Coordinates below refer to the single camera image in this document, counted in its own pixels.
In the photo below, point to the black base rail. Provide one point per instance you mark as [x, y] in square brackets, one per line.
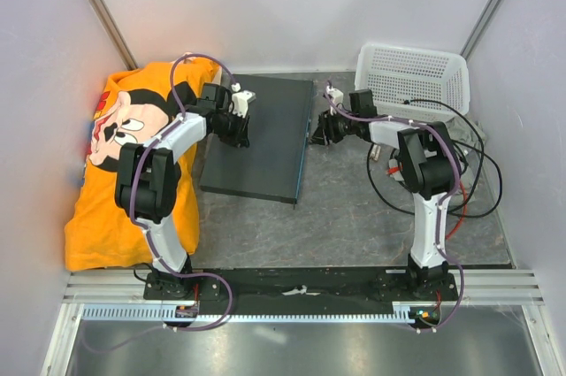
[297, 291]

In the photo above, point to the white slotted cable duct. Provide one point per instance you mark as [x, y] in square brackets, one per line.
[177, 314]

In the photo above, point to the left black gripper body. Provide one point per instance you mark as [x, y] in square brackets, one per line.
[232, 127]

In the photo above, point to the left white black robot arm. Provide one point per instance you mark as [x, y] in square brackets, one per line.
[148, 173]

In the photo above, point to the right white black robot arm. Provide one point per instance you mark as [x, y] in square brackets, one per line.
[427, 163]

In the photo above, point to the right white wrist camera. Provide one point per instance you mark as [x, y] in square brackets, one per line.
[334, 95]

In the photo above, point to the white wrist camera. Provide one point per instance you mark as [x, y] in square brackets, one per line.
[240, 103]
[334, 95]

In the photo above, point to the orange mickey mouse cloth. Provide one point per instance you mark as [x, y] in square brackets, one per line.
[133, 107]

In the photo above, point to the grey cloth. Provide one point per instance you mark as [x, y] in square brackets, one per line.
[460, 131]

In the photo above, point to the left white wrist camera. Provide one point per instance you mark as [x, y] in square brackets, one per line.
[240, 103]

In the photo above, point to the dark blue network switch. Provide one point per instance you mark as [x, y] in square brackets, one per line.
[270, 168]

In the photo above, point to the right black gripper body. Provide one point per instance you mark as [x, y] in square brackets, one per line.
[340, 126]

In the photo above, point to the white plastic basket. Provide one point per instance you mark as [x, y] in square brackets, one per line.
[413, 83]

